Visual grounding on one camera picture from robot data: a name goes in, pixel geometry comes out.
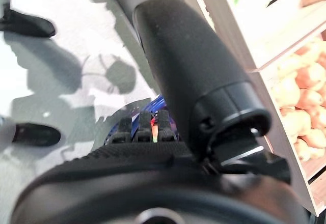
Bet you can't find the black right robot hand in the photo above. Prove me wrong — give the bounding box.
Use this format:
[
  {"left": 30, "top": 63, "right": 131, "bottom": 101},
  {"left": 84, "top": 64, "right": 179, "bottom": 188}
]
[{"left": 10, "top": 0, "right": 310, "bottom": 224}]

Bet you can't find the light wooden produce shelf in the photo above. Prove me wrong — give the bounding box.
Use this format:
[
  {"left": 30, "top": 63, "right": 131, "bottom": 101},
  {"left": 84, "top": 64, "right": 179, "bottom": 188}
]
[{"left": 171, "top": 0, "right": 326, "bottom": 217}]

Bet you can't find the pale orange onion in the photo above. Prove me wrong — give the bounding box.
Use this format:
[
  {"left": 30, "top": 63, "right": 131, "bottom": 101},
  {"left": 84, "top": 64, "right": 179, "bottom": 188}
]
[
  {"left": 296, "top": 63, "right": 326, "bottom": 90},
  {"left": 277, "top": 53, "right": 309, "bottom": 75},
  {"left": 308, "top": 105, "right": 326, "bottom": 130},
  {"left": 280, "top": 108, "right": 313, "bottom": 137},
  {"left": 271, "top": 78, "right": 301, "bottom": 108},
  {"left": 292, "top": 139, "right": 319, "bottom": 162},
  {"left": 296, "top": 89, "right": 324, "bottom": 110},
  {"left": 300, "top": 128, "right": 326, "bottom": 150}
]

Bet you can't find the black shoe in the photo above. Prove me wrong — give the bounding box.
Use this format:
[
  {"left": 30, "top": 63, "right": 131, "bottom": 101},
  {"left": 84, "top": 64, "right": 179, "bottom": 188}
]
[
  {"left": 0, "top": 8, "right": 57, "bottom": 38},
  {"left": 11, "top": 122, "right": 62, "bottom": 148}
]

